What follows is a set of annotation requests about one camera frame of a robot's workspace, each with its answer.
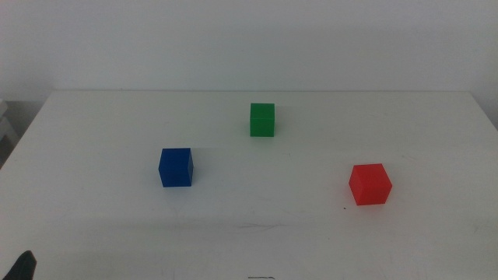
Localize blue cube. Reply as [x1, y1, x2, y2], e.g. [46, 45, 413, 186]
[158, 147, 195, 188]

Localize green cube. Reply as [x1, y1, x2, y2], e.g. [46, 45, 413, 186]
[249, 102, 276, 138]

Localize red cube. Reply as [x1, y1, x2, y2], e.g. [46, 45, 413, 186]
[348, 163, 393, 207]

